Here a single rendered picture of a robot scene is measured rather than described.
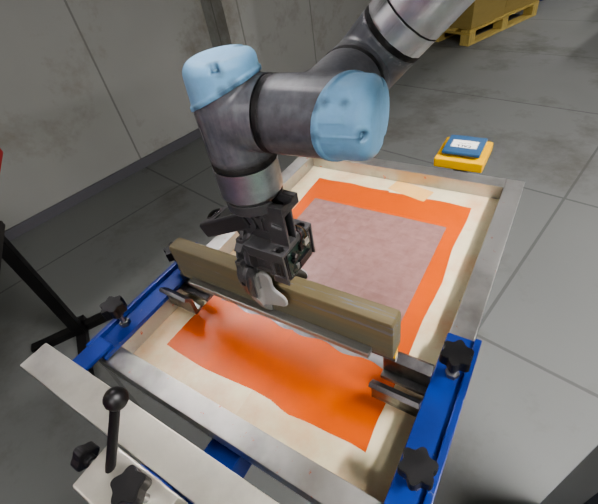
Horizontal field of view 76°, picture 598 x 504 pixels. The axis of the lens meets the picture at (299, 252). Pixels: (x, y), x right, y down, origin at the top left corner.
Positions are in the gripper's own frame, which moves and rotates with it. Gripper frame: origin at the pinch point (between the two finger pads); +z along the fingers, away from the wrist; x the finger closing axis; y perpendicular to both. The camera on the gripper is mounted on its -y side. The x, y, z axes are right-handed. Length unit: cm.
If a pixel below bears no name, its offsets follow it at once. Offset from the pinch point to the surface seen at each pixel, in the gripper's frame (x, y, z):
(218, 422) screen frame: -18.1, -0.1, 10.0
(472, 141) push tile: 78, 13, 12
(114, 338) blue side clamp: -15.6, -27.3, 8.7
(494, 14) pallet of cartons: 523, -56, 88
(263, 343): -2.2, -3.8, 13.5
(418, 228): 38.6, 11.3, 13.6
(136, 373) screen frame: -18.4, -18.5, 9.9
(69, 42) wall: 136, -267, 3
